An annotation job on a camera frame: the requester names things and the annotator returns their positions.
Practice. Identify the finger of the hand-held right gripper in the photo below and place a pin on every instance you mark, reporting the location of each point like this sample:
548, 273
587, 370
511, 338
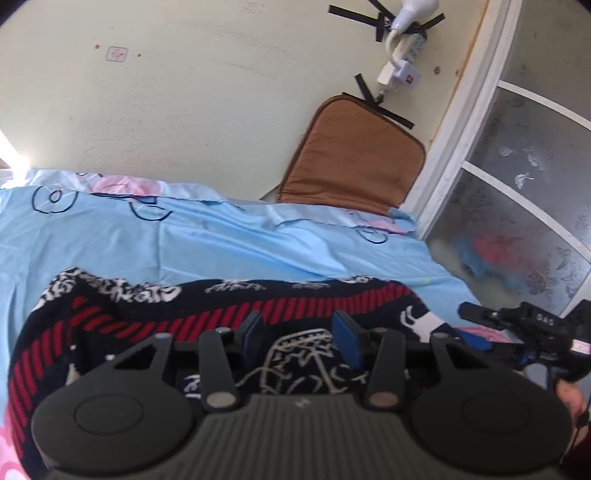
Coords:
489, 344
480, 314

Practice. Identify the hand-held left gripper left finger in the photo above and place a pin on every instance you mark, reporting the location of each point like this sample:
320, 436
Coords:
253, 339

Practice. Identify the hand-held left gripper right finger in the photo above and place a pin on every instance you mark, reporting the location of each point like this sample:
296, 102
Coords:
346, 339

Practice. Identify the navy patterned sweater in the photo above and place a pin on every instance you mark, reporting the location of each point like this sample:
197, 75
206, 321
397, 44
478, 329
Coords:
138, 297

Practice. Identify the person's right hand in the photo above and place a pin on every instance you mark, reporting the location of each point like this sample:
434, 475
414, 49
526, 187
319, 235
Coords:
572, 401

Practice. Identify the cartoon pig printed blanket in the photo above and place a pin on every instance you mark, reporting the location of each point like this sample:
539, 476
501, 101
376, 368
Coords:
184, 240

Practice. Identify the white frosted glass door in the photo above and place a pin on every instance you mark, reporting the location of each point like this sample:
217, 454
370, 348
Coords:
521, 184

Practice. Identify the brown seat cushion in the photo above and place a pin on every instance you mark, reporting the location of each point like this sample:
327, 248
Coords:
355, 157

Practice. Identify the white power strip with plug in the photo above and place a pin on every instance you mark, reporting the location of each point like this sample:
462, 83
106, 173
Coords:
392, 116

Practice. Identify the white plug adapter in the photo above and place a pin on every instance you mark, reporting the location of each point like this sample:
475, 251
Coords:
401, 74

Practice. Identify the small wall sticker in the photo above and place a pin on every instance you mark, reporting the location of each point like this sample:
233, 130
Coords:
116, 54

